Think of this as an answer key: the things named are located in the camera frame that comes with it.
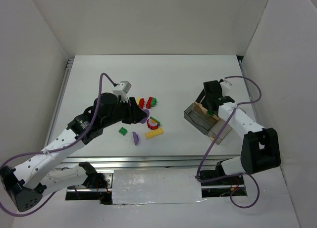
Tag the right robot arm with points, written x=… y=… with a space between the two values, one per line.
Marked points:
x=260 y=146

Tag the foil covered panel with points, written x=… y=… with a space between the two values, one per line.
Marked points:
x=155 y=186

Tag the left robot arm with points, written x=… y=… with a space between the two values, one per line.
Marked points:
x=27 y=183

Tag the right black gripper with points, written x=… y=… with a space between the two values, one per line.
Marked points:
x=212 y=99

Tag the red studded lego brick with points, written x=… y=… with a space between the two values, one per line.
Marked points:
x=141 y=103

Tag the aluminium frame rail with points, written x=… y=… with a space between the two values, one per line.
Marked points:
x=116 y=163

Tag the clear compartment container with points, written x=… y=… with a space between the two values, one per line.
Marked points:
x=208 y=125

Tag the green square lego brick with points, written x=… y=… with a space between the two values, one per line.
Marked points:
x=123 y=131

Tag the red green lego block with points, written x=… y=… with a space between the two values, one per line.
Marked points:
x=152 y=101

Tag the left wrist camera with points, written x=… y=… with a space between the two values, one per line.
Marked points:
x=121 y=90

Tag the red flower lego piece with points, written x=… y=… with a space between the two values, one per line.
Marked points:
x=152 y=124

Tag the purple arch lego piece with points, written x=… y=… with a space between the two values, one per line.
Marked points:
x=135 y=138

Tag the yellow long lego plate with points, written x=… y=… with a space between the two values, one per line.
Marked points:
x=154 y=133

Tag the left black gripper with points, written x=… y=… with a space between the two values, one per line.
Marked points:
x=132 y=110

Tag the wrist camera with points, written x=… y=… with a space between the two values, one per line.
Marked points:
x=225 y=86
x=121 y=90

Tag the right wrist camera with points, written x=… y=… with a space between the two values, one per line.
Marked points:
x=225 y=86

